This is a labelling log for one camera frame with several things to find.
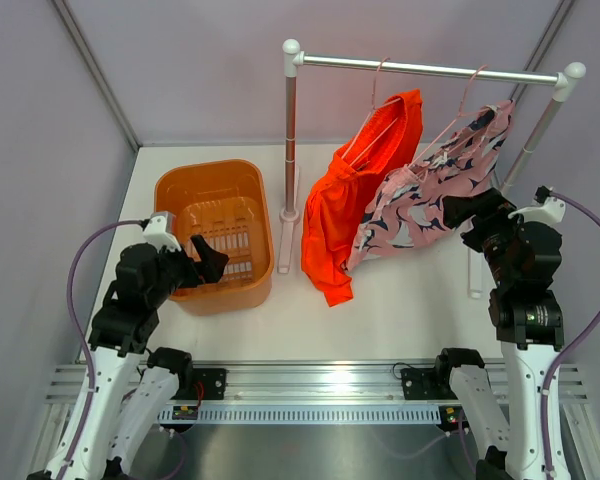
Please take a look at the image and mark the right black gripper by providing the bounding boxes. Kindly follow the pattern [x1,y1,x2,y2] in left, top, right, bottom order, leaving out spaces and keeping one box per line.
[443,188,527,287]

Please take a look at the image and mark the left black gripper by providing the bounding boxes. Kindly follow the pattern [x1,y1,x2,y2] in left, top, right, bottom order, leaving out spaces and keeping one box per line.
[147,234,228,307]

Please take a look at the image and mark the pink patterned shorts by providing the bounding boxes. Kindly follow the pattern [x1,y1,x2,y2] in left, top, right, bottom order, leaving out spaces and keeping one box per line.
[344,100,516,271]

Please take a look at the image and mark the pink hanger of patterned shorts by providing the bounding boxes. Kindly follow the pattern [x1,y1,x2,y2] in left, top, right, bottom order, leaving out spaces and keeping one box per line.
[404,64,501,181]

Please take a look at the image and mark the orange shorts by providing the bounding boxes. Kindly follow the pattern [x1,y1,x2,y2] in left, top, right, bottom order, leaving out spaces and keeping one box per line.
[301,89,423,307]

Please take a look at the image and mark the pink hanger of orange shorts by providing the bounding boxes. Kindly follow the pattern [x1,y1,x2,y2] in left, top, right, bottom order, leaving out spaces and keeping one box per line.
[340,56,406,174]

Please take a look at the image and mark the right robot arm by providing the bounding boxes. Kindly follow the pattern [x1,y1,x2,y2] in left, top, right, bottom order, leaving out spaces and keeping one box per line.
[400,187,570,479]

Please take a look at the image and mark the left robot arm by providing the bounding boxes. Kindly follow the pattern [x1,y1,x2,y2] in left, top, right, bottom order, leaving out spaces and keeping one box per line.
[32,235,229,479]

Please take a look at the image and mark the orange plastic laundry basket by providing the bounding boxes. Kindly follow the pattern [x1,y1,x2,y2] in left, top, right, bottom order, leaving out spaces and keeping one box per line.
[154,159,274,316]

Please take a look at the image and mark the white metal clothes rack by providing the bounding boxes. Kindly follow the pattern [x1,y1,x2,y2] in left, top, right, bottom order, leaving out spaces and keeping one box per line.
[276,38,588,300]

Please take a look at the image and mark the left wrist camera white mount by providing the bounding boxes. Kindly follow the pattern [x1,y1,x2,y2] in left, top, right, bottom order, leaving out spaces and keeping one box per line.
[143,211,182,252]

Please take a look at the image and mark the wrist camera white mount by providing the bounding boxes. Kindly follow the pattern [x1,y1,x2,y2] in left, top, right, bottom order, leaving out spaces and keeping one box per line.
[508,186,566,226]
[143,211,182,252]

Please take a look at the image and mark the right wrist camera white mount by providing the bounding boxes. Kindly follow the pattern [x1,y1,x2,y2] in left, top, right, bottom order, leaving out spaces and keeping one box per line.
[508,186,566,226]

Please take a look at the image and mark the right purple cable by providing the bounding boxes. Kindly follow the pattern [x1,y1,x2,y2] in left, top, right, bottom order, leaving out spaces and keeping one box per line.
[538,192,600,476]

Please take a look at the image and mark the purple cable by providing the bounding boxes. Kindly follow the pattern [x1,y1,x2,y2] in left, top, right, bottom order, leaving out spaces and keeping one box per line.
[54,220,149,474]
[538,192,600,476]

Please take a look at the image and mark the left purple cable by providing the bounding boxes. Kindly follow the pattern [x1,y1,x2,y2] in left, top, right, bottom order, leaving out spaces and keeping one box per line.
[54,220,149,474]

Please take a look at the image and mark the aluminium rail frame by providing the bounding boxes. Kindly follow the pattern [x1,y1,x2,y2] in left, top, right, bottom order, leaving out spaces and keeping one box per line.
[28,362,600,479]

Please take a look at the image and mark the white slotted cable duct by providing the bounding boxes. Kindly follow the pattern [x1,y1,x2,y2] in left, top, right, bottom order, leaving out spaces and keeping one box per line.
[157,404,442,425]

